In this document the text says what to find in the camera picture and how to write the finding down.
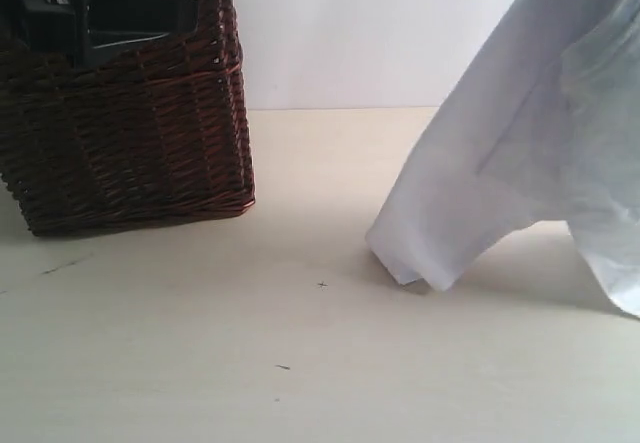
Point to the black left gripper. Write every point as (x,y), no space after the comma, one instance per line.
(91,33)

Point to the white t-shirt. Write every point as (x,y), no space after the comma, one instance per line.
(543,125)

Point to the dark brown wicker basket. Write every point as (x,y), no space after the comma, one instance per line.
(158,135)

